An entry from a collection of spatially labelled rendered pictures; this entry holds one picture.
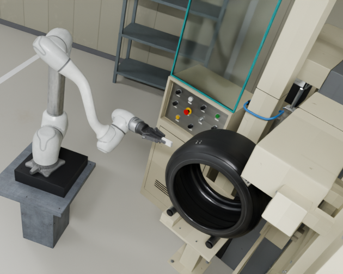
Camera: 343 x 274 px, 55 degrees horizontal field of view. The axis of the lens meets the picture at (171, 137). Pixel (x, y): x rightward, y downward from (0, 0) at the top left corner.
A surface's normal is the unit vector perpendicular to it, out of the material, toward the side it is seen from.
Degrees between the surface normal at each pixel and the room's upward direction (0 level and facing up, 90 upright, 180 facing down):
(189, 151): 55
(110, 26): 90
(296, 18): 90
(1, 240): 0
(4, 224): 0
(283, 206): 72
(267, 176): 90
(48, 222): 90
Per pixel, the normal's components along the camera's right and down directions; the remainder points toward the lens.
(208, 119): -0.62, 0.37
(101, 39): -0.24, 0.56
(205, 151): -0.41, -0.41
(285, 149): 0.22, -0.76
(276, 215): -0.52, 0.12
